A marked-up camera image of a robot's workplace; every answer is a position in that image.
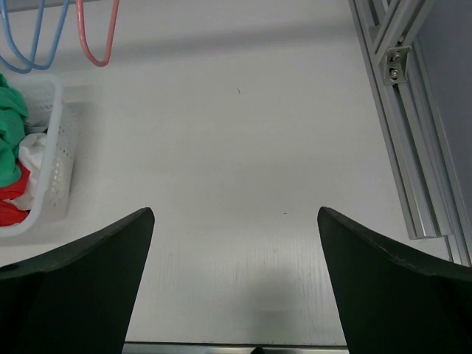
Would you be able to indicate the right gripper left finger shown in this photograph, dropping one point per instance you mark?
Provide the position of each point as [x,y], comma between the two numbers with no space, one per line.
[79,297]

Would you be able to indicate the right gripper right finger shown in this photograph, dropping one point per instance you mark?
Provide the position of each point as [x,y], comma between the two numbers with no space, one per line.
[392,298]

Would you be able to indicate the white tank top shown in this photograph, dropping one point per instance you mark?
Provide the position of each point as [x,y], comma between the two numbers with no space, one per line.
[31,154]

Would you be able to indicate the green tank top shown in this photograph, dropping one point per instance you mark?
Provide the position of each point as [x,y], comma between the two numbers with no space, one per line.
[14,114]

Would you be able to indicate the grey tank top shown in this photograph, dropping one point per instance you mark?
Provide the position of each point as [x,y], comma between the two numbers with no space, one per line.
[29,129]

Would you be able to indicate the white plastic basket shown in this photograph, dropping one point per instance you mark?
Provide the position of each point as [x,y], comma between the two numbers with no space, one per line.
[44,97]

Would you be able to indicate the aluminium front rail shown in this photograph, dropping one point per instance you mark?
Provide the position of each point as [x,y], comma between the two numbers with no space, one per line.
[131,347]

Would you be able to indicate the aluminium frame right post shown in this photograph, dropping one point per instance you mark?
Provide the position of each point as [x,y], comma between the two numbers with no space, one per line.
[418,59]

